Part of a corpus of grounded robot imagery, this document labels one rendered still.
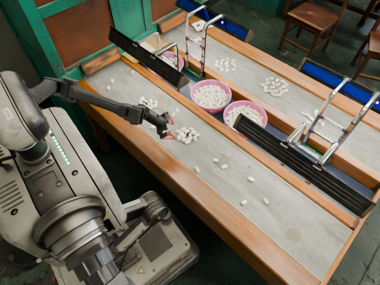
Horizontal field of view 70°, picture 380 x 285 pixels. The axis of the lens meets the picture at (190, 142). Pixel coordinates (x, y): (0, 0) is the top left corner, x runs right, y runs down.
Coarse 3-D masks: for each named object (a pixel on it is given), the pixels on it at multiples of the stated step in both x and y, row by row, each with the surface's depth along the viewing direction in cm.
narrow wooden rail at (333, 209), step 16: (128, 64) 195; (160, 80) 184; (176, 96) 176; (192, 112) 170; (224, 128) 161; (240, 144) 154; (272, 160) 148; (288, 176) 142; (304, 192) 137; (336, 208) 132; (352, 224) 128
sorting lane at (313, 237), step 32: (128, 96) 179; (160, 96) 179; (192, 160) 151; (224, 160) 151; (256, 160) 151; (224, 192) 139; (256, 192) 140; (288, 192) 140; (256, 224) 130; (288, 224) 130; (320, 224) 130; (320, 256) 122
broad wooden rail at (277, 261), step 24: (96, 120) 184; (120, 120) 164; (144, 144) 154; (168, 168) 145; (192, 192) 137; (216, 192) 139; (216, 216) 130; (240, 216) 130; (240, 240) 123; (264, 240) 123; (264, 264) 118; (288, 264) 117
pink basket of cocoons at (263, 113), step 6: (234, 102) 172; (246, 102) 174; (252, 102) 172; (228, 108) 172; (252, 108) 174; (258, 108) 171; (264, 114) 168; (264, 120) 167; (228, 126) 161; (264, 126) 161; (246, 138) 167
